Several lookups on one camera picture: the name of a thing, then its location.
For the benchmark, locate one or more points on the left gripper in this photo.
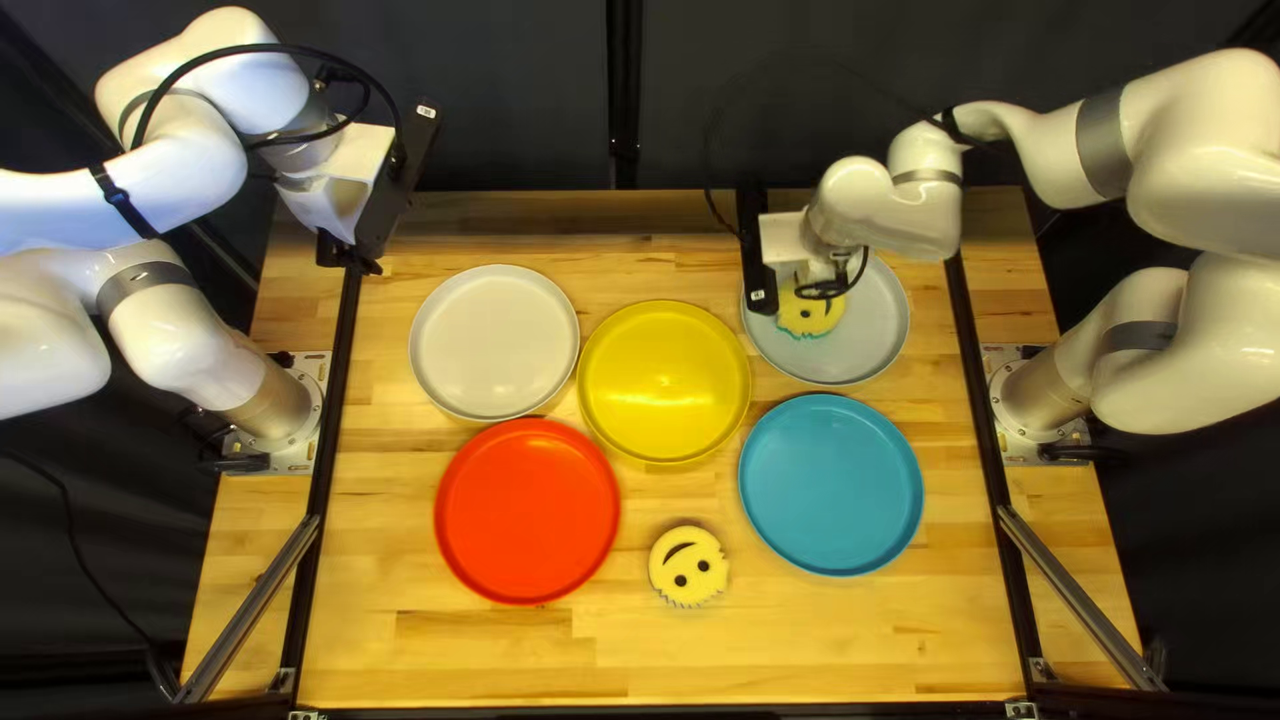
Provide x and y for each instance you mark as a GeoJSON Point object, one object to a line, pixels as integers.
{"type": "Point", "coordinates": [345, 180]}

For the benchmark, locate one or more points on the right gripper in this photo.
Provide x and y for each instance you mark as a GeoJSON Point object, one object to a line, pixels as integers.
{"type": "Point", "coordinates": [782, 240]}

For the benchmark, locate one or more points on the yellow smiling face sponge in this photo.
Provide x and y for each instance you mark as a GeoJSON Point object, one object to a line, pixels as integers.
{"type": "Point", "coordinates": [812, 315]}
{"type": "Point", "coordinates": [688, 567]}

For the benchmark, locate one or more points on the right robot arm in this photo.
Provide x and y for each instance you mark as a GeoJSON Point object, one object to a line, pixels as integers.
{"type": "Point", "coordinates": [1190, 330]}

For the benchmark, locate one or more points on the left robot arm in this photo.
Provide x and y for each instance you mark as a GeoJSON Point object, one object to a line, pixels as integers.
{"type": "Point", "coordinates": [180, 340]}

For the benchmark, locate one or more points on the pale grey round plate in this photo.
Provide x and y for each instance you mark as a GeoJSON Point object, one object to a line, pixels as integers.
{"type": "Point", "coordinates": [495, 343]}

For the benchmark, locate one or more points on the yellow round plate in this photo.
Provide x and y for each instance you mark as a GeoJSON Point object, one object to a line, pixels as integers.
{"type": "Point", "coordinates": [665, 385]}

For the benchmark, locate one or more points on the teal round plate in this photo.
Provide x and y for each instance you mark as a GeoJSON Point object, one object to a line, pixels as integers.
{"type": "Point", "coordinates": [830, 485]}

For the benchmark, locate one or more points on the orange round plate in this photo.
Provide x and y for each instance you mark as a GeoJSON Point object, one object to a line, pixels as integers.
{"type": "Point", "coordinates": [527, 512]}

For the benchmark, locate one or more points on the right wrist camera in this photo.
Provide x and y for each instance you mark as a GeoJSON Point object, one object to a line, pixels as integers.
{"type": "Point", "coordinates": [755, 260]}

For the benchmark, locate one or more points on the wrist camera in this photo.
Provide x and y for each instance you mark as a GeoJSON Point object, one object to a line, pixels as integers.
{"type": "Point", "coordinates": [755, 260]}
{"type": "Point", "coordinates": [395, 180]}

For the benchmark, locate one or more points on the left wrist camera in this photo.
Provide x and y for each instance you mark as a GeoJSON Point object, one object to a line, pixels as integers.
{"type": "Point", "coordinates": [395, 180]}

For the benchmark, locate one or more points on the black frame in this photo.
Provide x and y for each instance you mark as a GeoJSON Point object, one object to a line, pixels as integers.
{"type": "Point", "coordinates": [343, 350]}

